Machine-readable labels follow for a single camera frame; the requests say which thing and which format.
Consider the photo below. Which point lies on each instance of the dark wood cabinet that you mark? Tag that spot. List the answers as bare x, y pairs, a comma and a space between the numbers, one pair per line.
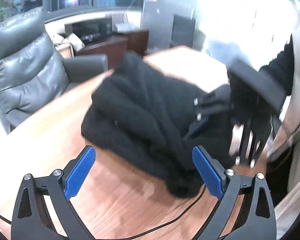
116, 45

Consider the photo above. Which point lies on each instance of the grey metal cabinet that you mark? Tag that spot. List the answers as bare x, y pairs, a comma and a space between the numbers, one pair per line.
157, 18

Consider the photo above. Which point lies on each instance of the black fleece jacket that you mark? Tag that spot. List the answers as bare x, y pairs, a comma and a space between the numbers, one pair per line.
138, 114

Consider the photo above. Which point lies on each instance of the grey leather armchair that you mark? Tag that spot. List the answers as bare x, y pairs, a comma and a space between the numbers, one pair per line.
32, 71

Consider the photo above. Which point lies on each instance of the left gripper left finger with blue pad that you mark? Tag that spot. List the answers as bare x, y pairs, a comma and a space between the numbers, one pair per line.
31, 218

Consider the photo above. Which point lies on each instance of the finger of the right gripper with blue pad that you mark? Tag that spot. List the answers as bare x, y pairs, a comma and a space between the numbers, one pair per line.
220, 95
208, 121

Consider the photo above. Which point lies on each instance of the right forearm black sleeve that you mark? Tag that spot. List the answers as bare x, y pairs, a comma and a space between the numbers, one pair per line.
282, 68

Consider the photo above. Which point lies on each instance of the black microwave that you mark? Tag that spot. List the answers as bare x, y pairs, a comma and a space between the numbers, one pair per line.
93, 30

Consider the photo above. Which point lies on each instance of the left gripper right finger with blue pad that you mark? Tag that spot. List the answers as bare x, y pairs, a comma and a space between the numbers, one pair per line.
256, 218

